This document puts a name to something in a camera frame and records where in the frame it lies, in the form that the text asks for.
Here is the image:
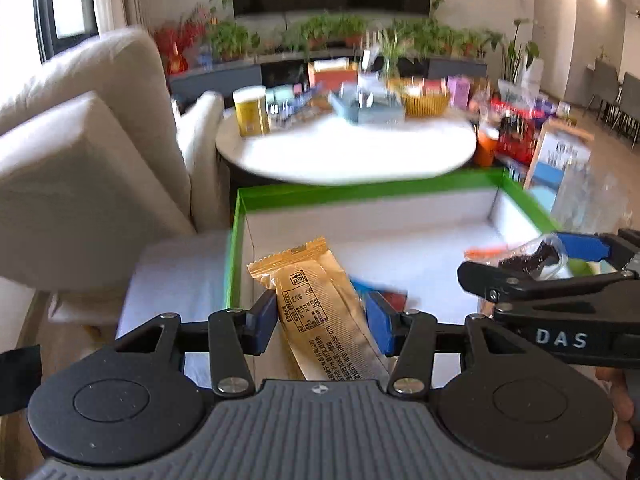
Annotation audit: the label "dark grey television cabinet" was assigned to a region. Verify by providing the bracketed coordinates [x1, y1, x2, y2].
[167, 55, 488, 106]

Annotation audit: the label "black-framed window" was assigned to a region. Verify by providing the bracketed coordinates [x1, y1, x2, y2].
[32, 0, 98, 63]

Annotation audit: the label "red flower arrangement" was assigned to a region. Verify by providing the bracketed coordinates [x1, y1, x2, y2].
[152, 7, 211, 76]

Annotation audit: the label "orange tissue box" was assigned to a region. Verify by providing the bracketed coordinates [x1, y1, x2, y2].
[307, 59, 361, 93]

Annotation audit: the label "person's right hand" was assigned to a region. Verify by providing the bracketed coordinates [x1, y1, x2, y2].
[595, 367, 637, 453]

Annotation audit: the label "spider plant in glass vase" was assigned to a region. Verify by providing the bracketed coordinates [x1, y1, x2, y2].
[367, 27, 416, 81]

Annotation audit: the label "clear packet of dark plums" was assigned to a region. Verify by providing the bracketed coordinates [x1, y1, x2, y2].
[492, 237, 571, 281]

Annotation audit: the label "yellow can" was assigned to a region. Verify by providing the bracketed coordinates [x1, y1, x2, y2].
[233, 86, 271, 137]

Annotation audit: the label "potted green plant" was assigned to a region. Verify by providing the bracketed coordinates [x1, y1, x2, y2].
[415, 22, 461, 58]
[282, 14, 341, 53]
[457, 27, 503, 58]
[206, 19, 261, 62]
[335, 14, 371, 48]

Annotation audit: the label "grey dining chairs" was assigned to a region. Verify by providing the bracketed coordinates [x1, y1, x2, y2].
[590, 57, 640, 147]

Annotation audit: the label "yellow wicker basket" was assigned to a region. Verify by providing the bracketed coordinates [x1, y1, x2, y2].
[400, 87, 451, 118]

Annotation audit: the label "blue white cardboard box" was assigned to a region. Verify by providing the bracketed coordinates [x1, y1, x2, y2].
[525, 117, 596, 211]

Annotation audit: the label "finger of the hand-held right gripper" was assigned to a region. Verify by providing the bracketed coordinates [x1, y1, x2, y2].
[556, 228, 640, 267]
[457, 259, 640, 305]

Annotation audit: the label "blue plastic basket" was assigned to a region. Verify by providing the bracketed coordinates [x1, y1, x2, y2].
[330, 87, 406, 126]

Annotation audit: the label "pile of dark packets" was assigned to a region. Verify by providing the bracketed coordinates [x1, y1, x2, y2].
[267, 85, 331, 126]

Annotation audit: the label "red snack bags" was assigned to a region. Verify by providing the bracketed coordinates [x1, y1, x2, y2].
[492, 97, 541, 161]

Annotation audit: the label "clear glass mug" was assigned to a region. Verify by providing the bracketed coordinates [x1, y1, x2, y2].
[552, 160, 633, 236]

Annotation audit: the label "tall leafy potted plant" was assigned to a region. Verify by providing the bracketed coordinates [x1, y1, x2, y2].
[500, 17, 541, 83]

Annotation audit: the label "green cardboard box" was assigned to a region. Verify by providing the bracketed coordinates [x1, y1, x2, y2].
[223, 167, 601, 391]

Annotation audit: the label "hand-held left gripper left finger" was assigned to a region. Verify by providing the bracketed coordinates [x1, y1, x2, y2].
[114, 289, 279, 398]

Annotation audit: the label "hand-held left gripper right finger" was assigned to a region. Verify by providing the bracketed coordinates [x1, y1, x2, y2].
[365, 291, 526, 398]

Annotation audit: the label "round white table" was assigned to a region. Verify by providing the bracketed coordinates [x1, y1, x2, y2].
[215, 105, 478, 186]

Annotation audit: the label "white air purifier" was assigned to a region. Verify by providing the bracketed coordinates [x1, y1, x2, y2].
[520, 57, 545, 93]

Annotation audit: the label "dark cloth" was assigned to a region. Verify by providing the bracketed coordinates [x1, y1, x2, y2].
[0, 345, 43, 416]

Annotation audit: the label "golden snack bar packet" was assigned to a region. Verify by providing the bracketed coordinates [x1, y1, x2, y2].
[247, 236, 392, 382]

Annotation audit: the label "pink carton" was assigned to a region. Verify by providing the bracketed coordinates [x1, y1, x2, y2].
[446, 76, 473, 108]

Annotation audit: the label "orange cup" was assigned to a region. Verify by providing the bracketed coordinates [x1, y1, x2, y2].
[475, 127, 501, 166]

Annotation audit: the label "beige armchair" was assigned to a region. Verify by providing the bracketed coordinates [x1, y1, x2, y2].
[0, 25, 226, 331]

